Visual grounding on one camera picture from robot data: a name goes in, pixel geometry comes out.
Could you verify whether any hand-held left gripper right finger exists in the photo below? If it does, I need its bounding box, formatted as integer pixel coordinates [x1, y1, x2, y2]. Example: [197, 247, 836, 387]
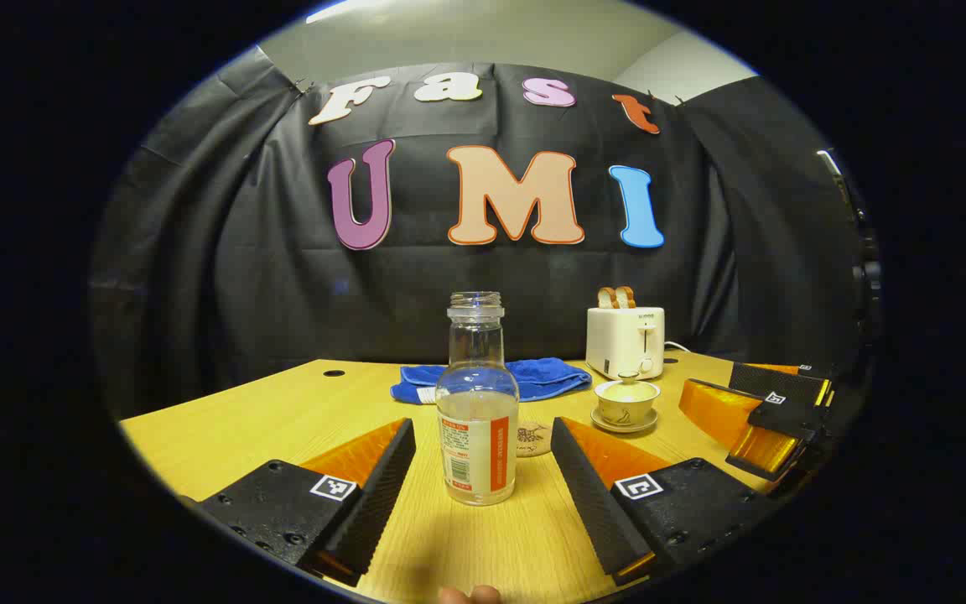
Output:
[550, 417, 773, 586]

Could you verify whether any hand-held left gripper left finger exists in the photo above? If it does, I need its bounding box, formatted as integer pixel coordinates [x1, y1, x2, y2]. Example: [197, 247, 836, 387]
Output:
[198, 418, 417, 588]

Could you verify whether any round cork coaster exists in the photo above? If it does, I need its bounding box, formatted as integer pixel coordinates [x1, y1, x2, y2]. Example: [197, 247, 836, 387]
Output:
[517, 422, 553, 459]

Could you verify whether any white teacup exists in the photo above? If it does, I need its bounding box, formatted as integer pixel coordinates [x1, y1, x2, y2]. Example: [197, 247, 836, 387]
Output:
[596, 390, 660, 426]

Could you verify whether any white teacup lid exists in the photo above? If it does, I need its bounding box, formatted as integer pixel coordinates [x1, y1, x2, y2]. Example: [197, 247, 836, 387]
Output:
[596, 372, 661, 402]

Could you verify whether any clear glass water bottle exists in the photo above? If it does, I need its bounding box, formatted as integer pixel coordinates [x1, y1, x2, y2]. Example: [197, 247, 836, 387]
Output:
[435, 291, 521, 507]

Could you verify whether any white saucer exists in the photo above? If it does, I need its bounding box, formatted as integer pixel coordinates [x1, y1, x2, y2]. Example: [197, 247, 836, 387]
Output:
[590, 407, 659, 435]

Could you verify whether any blue towel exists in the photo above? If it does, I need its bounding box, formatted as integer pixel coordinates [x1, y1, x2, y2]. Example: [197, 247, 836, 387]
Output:
[391, 357, 593, 405]

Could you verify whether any white toaster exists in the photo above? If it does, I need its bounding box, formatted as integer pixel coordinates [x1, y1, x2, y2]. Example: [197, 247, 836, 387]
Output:
[586, 306, 666, 381]

